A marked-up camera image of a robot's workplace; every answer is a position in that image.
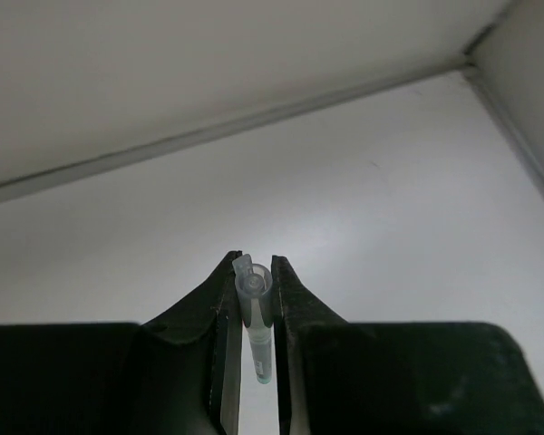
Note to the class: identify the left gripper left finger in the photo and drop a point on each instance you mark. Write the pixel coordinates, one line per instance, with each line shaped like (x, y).
(179, 373)

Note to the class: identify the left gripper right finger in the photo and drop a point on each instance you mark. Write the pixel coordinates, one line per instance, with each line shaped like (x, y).
(340, 377)

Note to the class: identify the green ink pen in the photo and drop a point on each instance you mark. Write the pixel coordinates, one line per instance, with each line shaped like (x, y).
(254, 283)

